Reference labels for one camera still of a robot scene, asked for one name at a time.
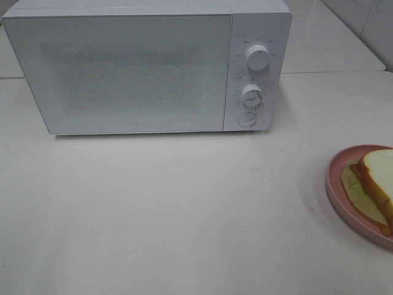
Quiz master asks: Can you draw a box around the round door release button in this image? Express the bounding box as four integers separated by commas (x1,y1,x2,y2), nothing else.
238,112,257,127

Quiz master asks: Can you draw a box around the pink round plate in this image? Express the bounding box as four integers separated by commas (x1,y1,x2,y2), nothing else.
325,144,392,250

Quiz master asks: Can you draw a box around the white bread sandwich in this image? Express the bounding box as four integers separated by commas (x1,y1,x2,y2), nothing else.
341,149,392,237

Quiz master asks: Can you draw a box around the lower white timer knob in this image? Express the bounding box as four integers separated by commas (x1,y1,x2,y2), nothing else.
241,84,263,108

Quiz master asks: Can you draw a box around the upper white power knob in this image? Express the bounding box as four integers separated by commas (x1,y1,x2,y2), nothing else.
246,44,271,71

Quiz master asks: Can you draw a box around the white microwave oven body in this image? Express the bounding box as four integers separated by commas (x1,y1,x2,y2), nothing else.
1,1,292,132

